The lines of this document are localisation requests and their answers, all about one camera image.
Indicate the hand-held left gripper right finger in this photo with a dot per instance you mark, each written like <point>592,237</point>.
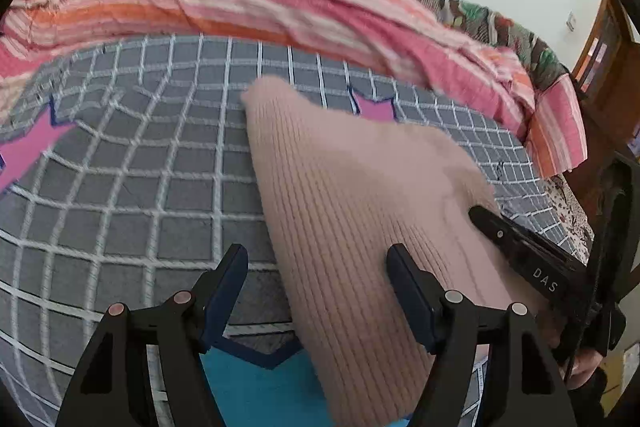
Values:
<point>410,297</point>

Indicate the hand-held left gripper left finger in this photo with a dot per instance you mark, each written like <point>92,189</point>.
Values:
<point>227,292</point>

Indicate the person's right hand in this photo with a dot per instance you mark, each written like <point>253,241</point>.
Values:
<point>585,369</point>

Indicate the floral patterned quilt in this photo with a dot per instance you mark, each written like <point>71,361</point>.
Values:
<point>470,14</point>

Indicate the brown wooden cabinet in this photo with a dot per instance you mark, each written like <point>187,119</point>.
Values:
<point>610,82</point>

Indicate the white floral sheet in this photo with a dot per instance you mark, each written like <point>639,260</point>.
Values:
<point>570,212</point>

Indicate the grey checked bedsheet with stars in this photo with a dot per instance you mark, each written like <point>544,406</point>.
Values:
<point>150,187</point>

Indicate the pink ribbed knit sweater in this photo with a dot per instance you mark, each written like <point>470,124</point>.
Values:
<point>350,207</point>

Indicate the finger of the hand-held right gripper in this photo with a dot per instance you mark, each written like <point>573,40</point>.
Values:
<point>497,232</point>

